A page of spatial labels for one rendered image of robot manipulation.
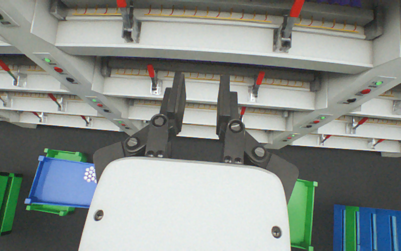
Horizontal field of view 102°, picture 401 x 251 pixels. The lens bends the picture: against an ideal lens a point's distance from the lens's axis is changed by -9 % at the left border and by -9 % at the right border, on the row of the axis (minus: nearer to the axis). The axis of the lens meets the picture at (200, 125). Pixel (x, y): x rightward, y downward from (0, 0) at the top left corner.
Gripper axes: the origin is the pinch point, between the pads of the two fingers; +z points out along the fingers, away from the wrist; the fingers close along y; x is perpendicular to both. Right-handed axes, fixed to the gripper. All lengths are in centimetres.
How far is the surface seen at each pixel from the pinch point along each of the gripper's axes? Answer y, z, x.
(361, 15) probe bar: 26.1, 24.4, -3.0
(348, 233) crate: 66, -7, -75
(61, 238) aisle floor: -66, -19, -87
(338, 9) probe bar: 21.8, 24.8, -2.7
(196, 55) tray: -2.2, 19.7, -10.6
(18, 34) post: -35.1, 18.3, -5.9
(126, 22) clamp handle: -13.9, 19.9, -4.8
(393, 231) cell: 68, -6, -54
